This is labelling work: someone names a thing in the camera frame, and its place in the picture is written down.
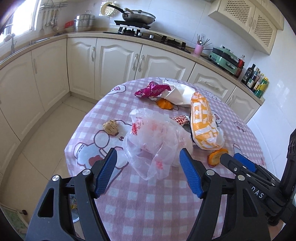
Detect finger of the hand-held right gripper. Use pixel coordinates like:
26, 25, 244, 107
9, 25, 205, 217
233, 152, 282, 189
220, 153, 269, 186

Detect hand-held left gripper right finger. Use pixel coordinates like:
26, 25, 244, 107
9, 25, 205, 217
179, 148, 271, 241

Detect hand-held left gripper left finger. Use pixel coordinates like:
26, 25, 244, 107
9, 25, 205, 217
26, 148, 118, 241

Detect orange peel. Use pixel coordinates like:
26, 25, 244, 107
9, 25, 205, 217
208, 148, 229, 167
157, 98, 174, 110

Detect brown nut shell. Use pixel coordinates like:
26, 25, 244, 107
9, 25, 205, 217
103, 120, 118, 135

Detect clear plastic bag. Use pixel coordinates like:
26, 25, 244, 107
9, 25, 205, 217
122, 108, 195, 181

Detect orange white snack bag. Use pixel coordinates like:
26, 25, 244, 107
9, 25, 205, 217
190, 92, 225, 151

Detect red patterned candy wrapper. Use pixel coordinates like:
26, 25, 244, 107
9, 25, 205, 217
172, 115, 190, 127

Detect magenta foil wrapper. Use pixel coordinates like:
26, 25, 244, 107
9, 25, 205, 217
134, 82, 173, 100

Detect pink checked bear tablecloth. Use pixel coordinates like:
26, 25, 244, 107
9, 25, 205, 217
65, 77, 266, 241

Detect yellow green oil bottle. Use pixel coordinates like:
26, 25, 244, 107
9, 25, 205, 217
254, 77, 269, 98

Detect cluster of condiment bottles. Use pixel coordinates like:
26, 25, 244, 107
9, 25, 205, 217
248, 68, 264, 91

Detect dark glass bottle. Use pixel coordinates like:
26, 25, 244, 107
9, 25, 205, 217
242, 64, 256, 85

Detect red label sauce bottle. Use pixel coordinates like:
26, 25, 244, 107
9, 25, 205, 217
235, 55, 246, 78

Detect green electric cooker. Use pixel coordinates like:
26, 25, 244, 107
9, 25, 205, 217
209, 46, 241, 75

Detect green patterned floor mat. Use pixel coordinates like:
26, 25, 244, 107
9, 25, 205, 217
0, 204, 27, 234

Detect cream lower kitchen cabinets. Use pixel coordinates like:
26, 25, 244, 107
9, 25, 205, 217
0, 37, 263, 186

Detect bunch of chopsticks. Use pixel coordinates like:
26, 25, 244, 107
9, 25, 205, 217
196, 34, 212, 47

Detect beige kitchen countertop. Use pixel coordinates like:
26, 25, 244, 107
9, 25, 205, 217
0, 29, 265, 102

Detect cream lattice door cabinet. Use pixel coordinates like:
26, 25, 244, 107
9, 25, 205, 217
208, 0, 284, 55

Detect black gas stove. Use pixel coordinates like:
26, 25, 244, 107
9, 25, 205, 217
103, 27, 191, 54

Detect stainless steel steamer pot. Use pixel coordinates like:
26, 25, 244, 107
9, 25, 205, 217
73, 13, 96, 32

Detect steel frying pan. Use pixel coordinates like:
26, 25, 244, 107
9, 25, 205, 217
112, 5, 156, 25

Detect steel kitchen faucet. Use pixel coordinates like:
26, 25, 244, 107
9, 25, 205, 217
5, 34, 18, 54

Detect row of hanging utensils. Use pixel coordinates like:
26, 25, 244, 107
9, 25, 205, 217
39, 9, 59, 32

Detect cream plastic colander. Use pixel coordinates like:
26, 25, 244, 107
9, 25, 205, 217
100, 2, 116, 16

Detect kitchen window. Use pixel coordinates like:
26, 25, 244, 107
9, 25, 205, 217
0, 0, 42, 43

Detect metal wall utensil rack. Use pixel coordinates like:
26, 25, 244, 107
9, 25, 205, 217
39, 1, 67, 11

